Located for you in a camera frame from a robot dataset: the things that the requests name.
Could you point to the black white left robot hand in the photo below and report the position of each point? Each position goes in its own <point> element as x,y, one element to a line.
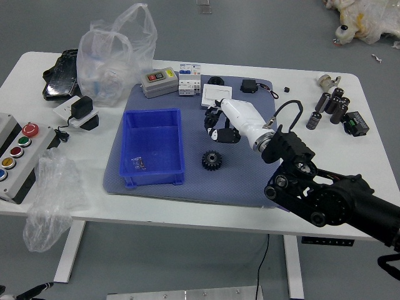
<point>34,291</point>

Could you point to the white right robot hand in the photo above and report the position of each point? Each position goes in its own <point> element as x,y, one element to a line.
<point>243,117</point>

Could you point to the large black gear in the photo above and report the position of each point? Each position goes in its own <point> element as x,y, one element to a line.
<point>212,161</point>

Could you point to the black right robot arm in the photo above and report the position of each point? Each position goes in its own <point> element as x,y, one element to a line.
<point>331,200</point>

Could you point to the grey control box coloured buttons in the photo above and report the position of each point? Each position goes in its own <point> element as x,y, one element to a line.
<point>22,162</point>

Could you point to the black round plastic part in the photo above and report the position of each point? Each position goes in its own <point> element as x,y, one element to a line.
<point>216,80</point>

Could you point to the white table leg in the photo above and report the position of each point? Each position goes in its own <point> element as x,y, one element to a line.
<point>70,250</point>
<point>293,265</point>

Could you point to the white circuit breaker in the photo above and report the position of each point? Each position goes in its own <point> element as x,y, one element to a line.
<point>189,79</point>

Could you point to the black cylindrical capacitor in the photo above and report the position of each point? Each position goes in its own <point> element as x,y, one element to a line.
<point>314,121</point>
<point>333,105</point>
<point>339,113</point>
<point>323,102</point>
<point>338,93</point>
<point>345,101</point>

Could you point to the blue-grey foam mat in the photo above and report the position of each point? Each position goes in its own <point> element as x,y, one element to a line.
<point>218,187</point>

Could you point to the white ceramic lamp socket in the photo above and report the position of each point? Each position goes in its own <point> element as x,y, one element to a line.
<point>325,82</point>

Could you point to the blue plastic bin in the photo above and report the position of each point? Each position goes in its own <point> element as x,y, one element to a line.
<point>150,143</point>

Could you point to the crumpled clear plastic bag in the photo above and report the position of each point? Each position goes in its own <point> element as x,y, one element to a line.
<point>53,193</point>

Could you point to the black driver module green terminals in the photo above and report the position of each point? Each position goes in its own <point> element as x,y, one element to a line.
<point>356,123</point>

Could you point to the small clear screw bag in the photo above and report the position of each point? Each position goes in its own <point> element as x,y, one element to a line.
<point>139,163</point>

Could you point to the small clear plastic piece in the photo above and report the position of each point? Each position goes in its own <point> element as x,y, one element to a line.
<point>204,7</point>

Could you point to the large clear plastic bag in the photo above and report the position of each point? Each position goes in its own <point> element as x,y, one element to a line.
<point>106,72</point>

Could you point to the white paper scrap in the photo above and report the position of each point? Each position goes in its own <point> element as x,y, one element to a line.
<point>377,58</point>

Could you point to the black table control panel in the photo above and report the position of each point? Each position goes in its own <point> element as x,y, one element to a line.
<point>328,241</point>

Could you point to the black block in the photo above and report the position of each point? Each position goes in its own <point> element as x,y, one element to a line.
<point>92,123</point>

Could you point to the plastic-wrapped yellow white toy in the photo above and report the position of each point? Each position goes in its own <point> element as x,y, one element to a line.
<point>368,18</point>

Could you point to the black power adapter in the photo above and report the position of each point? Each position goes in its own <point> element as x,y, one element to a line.
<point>82,107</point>

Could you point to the white socket plate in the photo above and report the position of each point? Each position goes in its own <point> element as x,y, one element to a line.
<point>62,110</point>

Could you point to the black patterned tray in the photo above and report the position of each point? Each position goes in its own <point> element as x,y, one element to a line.
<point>61,81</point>

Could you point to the white wall switch panel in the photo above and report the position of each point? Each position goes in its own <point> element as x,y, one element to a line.
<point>215,92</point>

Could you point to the grey two-button switch box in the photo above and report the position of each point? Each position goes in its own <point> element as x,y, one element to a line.
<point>157,82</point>

